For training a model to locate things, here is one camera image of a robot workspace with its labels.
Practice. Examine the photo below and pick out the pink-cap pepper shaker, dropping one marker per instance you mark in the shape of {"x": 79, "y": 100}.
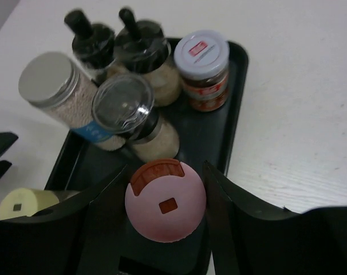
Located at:
{"x": 165, "y": 200}

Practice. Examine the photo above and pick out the yellow-cap cream bottle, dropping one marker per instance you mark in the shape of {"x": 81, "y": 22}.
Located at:
{"x": 28, "y": 201}

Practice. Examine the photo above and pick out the black-cap brown spice bottle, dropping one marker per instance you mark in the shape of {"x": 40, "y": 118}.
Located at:
{"x": 93, "y": 44}

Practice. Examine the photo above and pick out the black-cap pale spice bottle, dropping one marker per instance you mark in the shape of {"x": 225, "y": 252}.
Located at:
{"x": 143, "y": 49}

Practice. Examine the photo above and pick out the black rectangular plastic tray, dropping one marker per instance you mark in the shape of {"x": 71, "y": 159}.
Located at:
{"x": 204, "y": 136}

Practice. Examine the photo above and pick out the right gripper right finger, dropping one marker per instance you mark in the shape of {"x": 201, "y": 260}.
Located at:
{"x": 251, "y": 236}

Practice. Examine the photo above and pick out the clear-lid blue-label bottle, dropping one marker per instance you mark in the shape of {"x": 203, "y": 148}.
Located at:
{"x": 54, "y": 84}

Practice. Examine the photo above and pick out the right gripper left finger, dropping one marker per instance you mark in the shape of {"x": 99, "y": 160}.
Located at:
{"x": 81, "y": 235}

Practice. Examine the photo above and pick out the dark-cap beige spice bottle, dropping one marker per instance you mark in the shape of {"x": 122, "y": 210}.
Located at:
{"x": 124, "y": 105}

